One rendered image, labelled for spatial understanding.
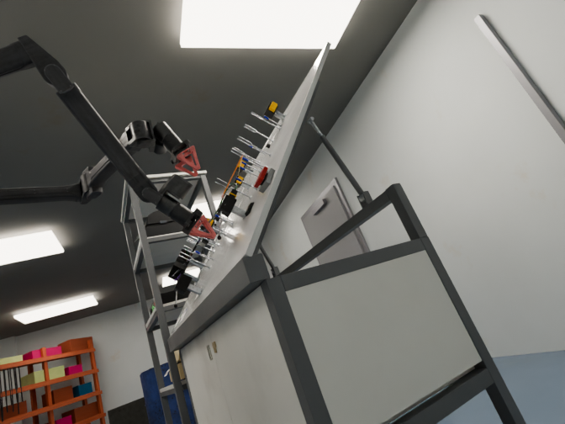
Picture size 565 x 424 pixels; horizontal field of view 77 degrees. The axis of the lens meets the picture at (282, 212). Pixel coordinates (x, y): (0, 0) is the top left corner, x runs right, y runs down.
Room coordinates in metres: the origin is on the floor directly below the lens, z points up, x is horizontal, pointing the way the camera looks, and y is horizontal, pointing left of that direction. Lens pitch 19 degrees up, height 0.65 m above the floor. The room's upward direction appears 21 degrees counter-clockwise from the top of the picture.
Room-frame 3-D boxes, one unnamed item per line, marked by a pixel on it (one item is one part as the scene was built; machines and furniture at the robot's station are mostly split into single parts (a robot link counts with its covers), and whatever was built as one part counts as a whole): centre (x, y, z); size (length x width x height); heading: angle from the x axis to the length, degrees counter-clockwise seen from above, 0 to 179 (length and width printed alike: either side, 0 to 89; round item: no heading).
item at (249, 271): (1.32, 0.42, 0.83); 1.18 x 0.06 x 0.06; 33
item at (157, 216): (2.10, 0.75, 1.56); 0.30 x 0.23 x 0.19; 125
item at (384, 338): (1.49, 0.15, 0.60); 1.17 x 0.58 x 0.40; 33
